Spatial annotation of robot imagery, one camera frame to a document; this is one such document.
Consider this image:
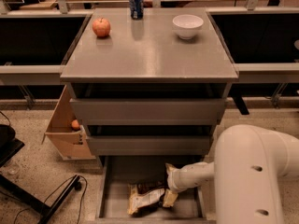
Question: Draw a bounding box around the black stand base left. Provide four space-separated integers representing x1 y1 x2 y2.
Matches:
0 174 82 224

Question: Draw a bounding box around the grey drawer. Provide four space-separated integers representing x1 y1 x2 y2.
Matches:
96 156 216 224
70 99 225 125
87 136 212 156

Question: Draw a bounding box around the cardboard box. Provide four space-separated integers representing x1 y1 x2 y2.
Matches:
45 87 94 160

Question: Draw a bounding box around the white bowl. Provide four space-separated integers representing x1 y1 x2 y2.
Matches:
172 14 204 39

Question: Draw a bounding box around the brown chip bag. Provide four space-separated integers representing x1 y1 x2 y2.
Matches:
127 181 171 216

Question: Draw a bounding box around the black cable on floor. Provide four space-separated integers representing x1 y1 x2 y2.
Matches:
12 175 89 224

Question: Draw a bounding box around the grey drawer cabinet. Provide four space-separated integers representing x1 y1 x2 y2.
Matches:
60 7 239 161

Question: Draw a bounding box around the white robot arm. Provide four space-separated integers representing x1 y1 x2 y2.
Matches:
166 125 299 224

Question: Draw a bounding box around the blue soda can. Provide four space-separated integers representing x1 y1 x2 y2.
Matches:
129 0 143 20

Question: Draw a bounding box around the grey top drawer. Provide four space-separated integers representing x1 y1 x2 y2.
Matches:
70 99 225 125

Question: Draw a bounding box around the grey bottom drawer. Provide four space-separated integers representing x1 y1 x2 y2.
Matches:
96 156 216 224

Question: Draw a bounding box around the grey middle drawer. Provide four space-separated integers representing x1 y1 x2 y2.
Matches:
87 136 212 156

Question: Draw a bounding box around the orange fruit in box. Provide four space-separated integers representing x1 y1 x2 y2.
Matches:
71 119 80 131

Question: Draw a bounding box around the red apple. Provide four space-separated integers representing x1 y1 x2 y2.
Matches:
92 18 111 38

